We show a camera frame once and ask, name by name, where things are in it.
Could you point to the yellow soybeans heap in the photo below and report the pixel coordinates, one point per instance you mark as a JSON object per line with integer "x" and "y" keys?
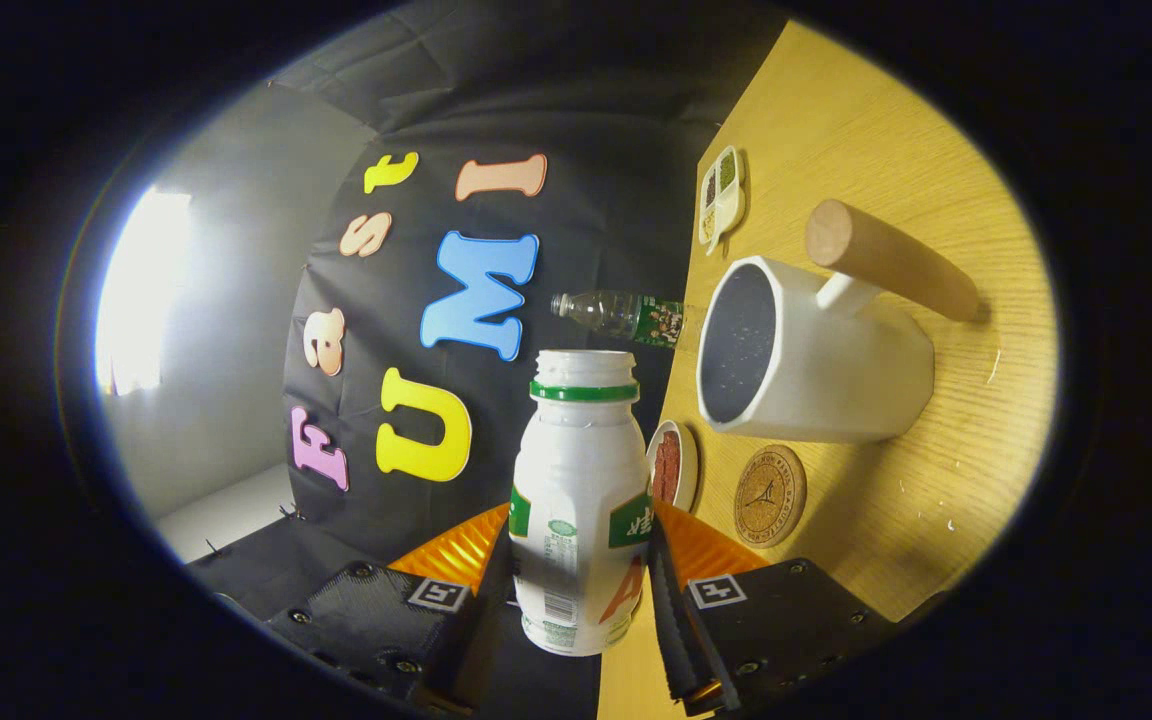
{"x": 708, "y": 224}

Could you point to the green mung beans heap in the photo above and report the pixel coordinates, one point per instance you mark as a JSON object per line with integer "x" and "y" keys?
{"x": 727, "y": 172}

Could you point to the red sausages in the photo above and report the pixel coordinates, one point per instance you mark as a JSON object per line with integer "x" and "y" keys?
{"x": 667, "y": 468}

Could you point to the clear plastic water bottle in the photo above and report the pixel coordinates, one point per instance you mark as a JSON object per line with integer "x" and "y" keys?
{"x": 626, "y": 318}

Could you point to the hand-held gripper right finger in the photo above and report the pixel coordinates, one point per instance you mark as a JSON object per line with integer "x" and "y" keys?
{"x": 671, "y": 640}

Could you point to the white divided dish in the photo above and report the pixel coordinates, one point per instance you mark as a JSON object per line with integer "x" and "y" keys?
{"x": 733, "y": 205}

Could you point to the white juice bottle green label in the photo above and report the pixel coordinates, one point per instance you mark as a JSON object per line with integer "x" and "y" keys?
{"x": 576, "y": 480}

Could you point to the wooden table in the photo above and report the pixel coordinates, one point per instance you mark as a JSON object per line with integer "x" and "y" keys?
{"x": 936, "y": 480}

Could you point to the white round plate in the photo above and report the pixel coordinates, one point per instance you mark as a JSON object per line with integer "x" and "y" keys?
{"x": 688, "y": 465}

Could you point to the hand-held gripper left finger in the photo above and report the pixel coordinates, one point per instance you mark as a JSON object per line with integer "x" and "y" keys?
{"x": 471, "y": 640}

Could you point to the dark beans heap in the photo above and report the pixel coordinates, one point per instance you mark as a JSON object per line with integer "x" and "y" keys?
{"x": 710, "y": 188}

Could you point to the round cork coaster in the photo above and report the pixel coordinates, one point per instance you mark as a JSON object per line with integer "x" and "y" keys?
{"x": 769, "y": 495}

